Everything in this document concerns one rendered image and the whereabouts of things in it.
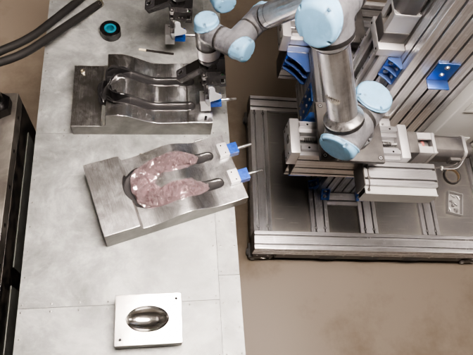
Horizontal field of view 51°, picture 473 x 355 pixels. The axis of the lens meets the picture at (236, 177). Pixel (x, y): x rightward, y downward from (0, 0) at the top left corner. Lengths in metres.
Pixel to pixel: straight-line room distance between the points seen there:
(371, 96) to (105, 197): 0.89
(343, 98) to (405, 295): 1.59
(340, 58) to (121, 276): 0.96
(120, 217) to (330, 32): 0.87
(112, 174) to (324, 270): 1.35
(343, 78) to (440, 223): 1.54
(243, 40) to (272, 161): 1.15
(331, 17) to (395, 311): 1.85
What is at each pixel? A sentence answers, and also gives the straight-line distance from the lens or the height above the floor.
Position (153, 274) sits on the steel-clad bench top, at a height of 0.80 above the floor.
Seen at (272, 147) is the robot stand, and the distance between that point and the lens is 2.59.
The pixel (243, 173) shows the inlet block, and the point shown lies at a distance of 1.76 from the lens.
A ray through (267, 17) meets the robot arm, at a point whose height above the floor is 1.33.
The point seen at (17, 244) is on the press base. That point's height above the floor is 0.59.
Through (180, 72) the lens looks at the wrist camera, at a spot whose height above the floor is 1.06.
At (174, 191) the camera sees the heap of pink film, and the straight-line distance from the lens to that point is 1.66.
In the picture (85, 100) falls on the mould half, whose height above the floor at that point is 0.86.
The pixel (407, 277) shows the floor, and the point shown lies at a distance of 2.80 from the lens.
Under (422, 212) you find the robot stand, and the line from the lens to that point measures 2.69.
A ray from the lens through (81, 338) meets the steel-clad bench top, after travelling 1.67.
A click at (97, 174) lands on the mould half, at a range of 1.70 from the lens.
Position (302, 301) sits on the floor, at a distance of 2.58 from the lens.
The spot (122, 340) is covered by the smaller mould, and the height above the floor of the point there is 0.87.
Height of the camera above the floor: 2.44
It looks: 64 degrees down
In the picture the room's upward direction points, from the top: 18 degrees clockwise
